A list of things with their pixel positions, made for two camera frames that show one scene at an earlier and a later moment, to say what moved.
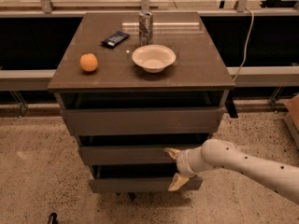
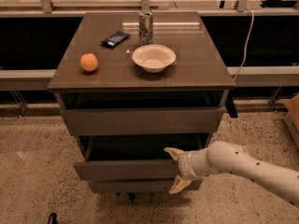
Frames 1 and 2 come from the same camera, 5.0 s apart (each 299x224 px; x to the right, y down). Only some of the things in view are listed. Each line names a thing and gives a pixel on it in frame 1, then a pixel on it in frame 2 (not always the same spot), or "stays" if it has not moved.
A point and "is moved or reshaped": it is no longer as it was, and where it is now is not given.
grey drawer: x=128 y=155 is moved or reshaped
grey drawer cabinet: x=133 y=85 stays
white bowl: x=153 y=58 stays
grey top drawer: x=144 y=120 stays
